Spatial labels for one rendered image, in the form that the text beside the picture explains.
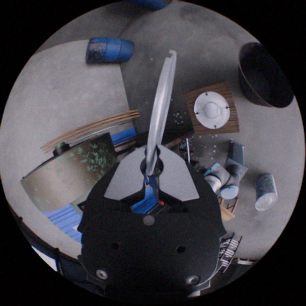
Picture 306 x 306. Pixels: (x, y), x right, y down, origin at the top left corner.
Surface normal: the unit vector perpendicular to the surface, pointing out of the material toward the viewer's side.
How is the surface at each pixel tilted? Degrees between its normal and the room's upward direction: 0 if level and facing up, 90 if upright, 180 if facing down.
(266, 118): 0
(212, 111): 0
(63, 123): 90
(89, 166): 119
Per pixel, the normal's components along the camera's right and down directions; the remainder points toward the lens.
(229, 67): -0.73, 0.39
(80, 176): 0.86, -0.01
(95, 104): 0.65, 0.12
